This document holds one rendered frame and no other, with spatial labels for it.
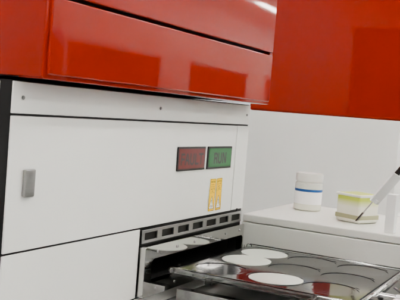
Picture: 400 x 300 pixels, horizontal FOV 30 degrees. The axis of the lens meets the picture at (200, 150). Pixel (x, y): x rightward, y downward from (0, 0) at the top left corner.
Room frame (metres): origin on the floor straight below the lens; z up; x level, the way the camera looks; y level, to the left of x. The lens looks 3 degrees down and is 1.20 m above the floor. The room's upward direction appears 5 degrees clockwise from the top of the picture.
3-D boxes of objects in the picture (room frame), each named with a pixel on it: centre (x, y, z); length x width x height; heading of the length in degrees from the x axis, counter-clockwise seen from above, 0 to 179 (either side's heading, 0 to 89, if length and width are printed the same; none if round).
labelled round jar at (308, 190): (1.92, -0.29, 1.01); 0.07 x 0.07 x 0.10
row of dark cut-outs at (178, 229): (1.55, -0.01, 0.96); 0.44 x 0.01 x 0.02; 153
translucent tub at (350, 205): (1.76, -0.38, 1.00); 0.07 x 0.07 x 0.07; 38
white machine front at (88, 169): (1.39, 0.08, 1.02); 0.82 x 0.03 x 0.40; 153
